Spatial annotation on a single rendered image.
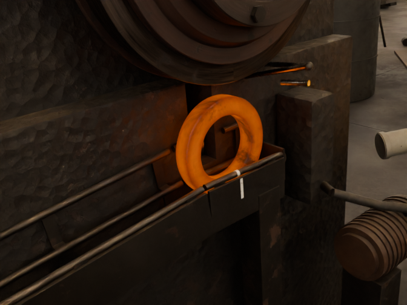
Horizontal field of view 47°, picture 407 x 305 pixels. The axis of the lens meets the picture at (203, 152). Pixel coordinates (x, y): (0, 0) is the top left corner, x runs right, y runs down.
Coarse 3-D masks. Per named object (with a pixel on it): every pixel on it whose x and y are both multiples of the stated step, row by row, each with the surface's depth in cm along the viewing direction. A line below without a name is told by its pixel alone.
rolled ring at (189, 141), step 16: (224, 96) 83; (192, 112) 81; (208, 112) 80; (224, 112) 83; (240, 112) 85; (256, 112) 88; (192, 128) 79; (208, 128) 81; (240, 128) 90; (256, 128) 89; (192, 144) 80; (240, 144) 91; (256, 144) 90; (176, 160) 82; (192, 160) 81; (240, 160) 90; (256, 160) 91; (192, 176) 82; (208, 176) 84
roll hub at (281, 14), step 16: (192, 0) 64; (208, 0) 61; (224, 0) 62; (240, 0) 64; (256, 0) 66; (272, 0) 68; (288, 0) 70; (304, 0) 72; (224, 16) 64; (240, 16) 65; (272, 16) 68; (288, 16) 71
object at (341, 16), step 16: (336, 0) 317; (352, 0) 316; (368, 0) 319; (336, 16) 321; (352, 16) 320; (368, 16) 323; (336, 32) 325; (352, 32) 324; (368, 32) 328; (352, 48) 328; (368, 48) 333; (352, 64) 333; (368, 64) 338; (352, 80) 337; (368, 80) 343; (352, 96) 342; (368, 96) 348
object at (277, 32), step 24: (144, 0) 62; (168, 0) 62; (144, 24) 65; (168, 24) 66; (192, 24) 66; (216, 24) 68; (288, 24) 81; (192, 48) 69; (216, 48) 72; (240, 48) 75; (264, 48) 79
